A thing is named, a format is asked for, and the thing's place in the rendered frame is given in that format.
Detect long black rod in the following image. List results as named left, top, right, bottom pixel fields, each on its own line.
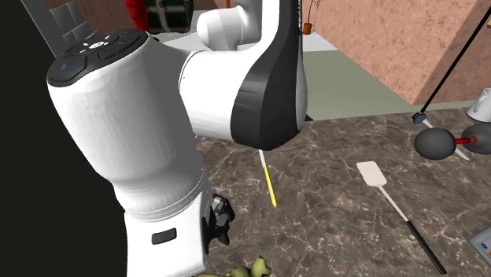
left=412, top=6, right=491, bottom=125

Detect white pointed blade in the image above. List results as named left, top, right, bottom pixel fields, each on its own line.
left=422, top=119, right=471, bottom=162

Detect dark plaid box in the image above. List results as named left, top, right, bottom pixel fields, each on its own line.
left=146, top=0, right=195, bottom=35

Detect green animal figure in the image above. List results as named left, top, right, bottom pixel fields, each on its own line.
left=198, top=254, right=274, bottom=277

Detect white spatula with black handle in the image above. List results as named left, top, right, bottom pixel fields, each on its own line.
left=355, top=161, right=449, bottom=275

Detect red rounded object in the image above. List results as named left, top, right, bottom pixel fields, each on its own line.
left=124, top=0, right=151, bottom=32

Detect yellow and white pen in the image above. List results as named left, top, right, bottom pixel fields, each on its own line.
left=257, top=149, right=279, bottom=209

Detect white cup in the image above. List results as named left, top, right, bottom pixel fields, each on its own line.
left=465, top=87, right=491, bottom=124

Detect pale blue flat box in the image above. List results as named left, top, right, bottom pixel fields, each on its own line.
left=467, top=226, right=491, bottom=267

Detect orange plant pot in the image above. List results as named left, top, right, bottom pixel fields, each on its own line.
left=301, top=0, right=322, bottom=36

